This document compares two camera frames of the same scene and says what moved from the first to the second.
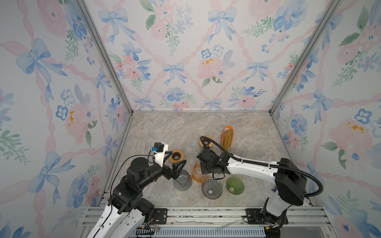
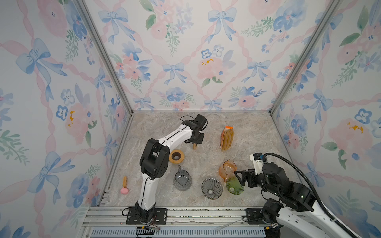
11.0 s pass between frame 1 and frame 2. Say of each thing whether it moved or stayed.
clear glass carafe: stayed
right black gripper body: moved
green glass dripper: stayed
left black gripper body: moved
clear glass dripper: stayed
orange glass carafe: moved
